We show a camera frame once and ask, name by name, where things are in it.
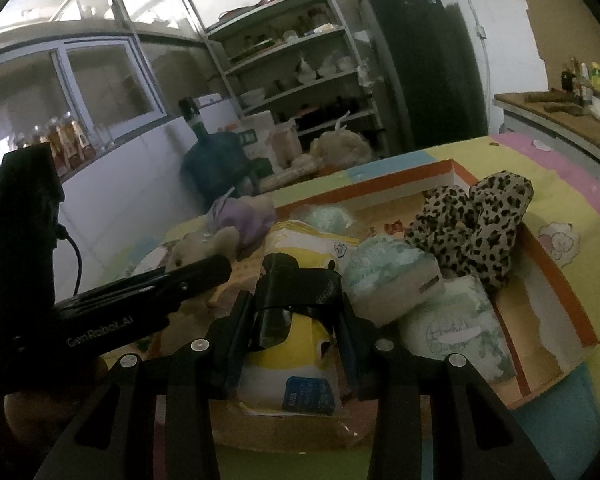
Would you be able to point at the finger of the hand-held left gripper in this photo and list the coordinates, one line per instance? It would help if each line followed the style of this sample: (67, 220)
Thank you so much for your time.
(190, 277)

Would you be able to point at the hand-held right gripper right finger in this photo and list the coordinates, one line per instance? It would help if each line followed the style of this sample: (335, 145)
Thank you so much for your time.
(352, 355)

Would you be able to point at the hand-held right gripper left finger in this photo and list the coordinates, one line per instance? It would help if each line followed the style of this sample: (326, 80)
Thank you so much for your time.
(240, 345)

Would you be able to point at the beige plush toy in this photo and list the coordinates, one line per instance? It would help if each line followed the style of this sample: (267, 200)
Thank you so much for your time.
(215, 245)

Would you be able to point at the yellow white packet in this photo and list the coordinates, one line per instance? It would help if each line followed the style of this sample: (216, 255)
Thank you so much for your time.
(290, 360)

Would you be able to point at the pale green diaper pack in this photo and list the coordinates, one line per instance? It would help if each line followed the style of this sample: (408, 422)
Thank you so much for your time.
(385, 280)
(455, 330)

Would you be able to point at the leopard print cloth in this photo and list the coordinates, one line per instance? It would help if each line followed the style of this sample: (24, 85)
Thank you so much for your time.
(485, 230)

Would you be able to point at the orange cardboard box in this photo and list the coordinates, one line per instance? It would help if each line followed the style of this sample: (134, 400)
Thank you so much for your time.
(545, 310)

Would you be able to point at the light teal soft pack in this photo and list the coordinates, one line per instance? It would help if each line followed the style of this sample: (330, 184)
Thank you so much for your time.
(325, 220)

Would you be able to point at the person's left hand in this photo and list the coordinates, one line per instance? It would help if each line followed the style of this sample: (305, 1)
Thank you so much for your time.
(40, 410)

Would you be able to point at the purple plush toy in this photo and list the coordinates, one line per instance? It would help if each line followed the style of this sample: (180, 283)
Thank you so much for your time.
(245, 220)

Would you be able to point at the blue water jug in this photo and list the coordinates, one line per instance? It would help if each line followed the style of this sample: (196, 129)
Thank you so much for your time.
(215, 165)

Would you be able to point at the white carton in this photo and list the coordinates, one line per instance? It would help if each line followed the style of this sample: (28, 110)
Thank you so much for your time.
(257, 132)

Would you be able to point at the pink plastic jar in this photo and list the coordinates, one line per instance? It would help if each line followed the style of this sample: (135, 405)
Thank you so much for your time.
(285, 145)

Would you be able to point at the black water pump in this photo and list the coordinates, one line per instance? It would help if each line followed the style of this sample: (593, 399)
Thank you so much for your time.
(190, 112)

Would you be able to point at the sliding glass window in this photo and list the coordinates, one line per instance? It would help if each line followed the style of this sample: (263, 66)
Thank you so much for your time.
(105, 85)

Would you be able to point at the clear plastic bag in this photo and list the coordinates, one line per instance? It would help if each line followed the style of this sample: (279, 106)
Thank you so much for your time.
(340, 145)

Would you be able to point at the white shelf rack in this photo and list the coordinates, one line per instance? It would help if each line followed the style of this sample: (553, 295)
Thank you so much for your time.
(300, 60)

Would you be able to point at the black refrigerator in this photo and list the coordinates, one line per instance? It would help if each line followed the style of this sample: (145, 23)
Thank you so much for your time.
(425, 70)

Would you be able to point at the kitchen counter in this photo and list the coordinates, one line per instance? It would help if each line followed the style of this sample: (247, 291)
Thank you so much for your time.
(545, 120)

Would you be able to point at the dark bottle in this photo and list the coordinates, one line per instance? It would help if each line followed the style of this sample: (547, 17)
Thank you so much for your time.
(567, 80)

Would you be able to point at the white bottle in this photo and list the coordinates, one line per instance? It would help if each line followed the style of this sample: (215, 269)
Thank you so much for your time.
(583, 80)

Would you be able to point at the yellow green bottle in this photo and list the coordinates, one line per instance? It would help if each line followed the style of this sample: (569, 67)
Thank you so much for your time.
(598, 77)

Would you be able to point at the brown cardboard sheet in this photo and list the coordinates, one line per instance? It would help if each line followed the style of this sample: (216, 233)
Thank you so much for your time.
(570, 20)

